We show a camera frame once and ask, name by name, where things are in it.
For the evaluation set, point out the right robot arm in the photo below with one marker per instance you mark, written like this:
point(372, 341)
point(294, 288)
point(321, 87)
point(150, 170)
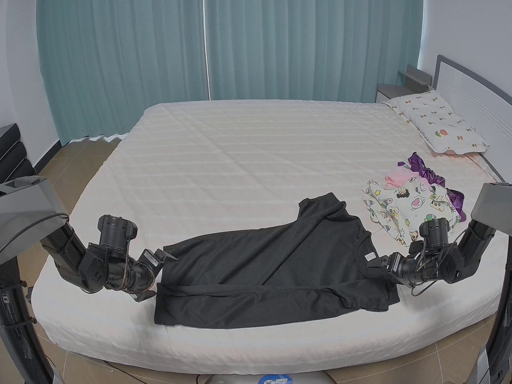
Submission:
point(472, 246)

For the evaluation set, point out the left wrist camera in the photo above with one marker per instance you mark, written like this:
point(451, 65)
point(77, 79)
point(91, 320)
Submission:
point(143, 296)

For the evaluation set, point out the black chest of drawers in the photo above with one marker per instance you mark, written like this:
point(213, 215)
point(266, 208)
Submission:
point(14, 150)

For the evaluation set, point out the purple satin garment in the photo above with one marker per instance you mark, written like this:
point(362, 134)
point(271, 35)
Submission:
point(424, 170)

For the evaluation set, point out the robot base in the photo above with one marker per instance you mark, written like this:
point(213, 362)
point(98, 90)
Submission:
point(260, 379)

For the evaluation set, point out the bed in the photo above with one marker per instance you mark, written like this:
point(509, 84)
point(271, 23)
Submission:
point(240, 154)

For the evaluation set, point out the white printed pyjama garment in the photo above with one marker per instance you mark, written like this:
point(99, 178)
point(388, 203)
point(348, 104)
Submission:
point(412, 210)

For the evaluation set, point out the blue-green curtain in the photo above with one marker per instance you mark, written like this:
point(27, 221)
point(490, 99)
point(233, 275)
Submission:
point(312, 34)
point(120, 54)

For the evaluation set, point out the pink garment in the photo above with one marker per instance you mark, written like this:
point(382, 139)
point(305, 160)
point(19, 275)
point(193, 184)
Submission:
point(398, 177)

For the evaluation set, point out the grey bedside table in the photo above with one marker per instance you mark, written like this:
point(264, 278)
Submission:
point(394, 92)

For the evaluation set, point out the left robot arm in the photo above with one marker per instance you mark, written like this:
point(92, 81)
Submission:
point(68, 254)

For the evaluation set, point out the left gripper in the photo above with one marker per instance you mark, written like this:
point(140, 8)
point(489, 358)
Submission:
point(140, 272)

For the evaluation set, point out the black T-shirt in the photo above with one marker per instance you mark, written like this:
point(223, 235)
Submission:
point(272, 262)

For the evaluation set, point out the white printed pillow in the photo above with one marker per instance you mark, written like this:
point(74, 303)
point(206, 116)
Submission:
point(440, 122)

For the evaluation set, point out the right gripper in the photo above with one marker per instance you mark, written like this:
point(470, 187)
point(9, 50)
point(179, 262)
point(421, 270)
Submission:
point(400, 270)

